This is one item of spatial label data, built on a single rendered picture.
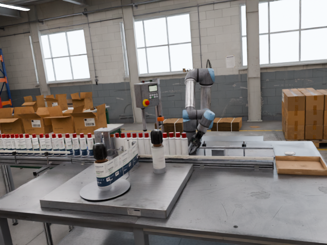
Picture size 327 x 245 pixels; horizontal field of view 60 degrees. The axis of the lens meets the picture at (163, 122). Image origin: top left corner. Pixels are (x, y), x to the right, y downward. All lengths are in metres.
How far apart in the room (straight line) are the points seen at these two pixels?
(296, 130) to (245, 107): 2.46
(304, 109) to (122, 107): 5.10
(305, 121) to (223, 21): 3.41
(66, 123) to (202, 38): 4.56
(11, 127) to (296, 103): 4.51
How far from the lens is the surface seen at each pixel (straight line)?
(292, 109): 5.23
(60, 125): 4.19
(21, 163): 3.00
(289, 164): 2.22
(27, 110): 4.60
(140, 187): 1.79
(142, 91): 2.19
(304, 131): 5.34
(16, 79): 10.74
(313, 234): 1.47
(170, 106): 7.88
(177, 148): 2.18
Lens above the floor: 1.61
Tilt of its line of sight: 12 degrees down
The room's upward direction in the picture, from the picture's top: 5 degrees counter-clockwise
